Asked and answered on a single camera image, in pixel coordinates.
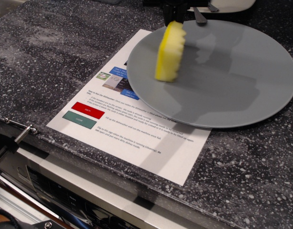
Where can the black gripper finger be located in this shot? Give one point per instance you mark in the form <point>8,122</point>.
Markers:
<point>180,12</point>
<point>167,14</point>

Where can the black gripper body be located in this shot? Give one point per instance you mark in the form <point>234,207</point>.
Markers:
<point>188,3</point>

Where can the yellow sponge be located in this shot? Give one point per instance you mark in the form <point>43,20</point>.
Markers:
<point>170,52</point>

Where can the grey round plate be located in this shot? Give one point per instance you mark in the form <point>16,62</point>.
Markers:
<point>231,75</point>

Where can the white bowl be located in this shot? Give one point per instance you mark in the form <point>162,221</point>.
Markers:
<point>228,6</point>

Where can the laminated dishwasher instruction sheet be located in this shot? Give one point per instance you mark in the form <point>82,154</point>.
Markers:
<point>106,114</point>

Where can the metal clamp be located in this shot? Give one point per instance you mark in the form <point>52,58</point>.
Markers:
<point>11,144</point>

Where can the stainless steel dishwasher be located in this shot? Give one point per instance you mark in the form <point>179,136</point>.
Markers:
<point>92,200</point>

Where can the metal spoon handle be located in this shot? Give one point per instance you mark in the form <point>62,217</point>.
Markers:
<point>200,19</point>

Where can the metal fork handle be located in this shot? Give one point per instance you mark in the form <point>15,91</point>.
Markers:
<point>212,8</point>

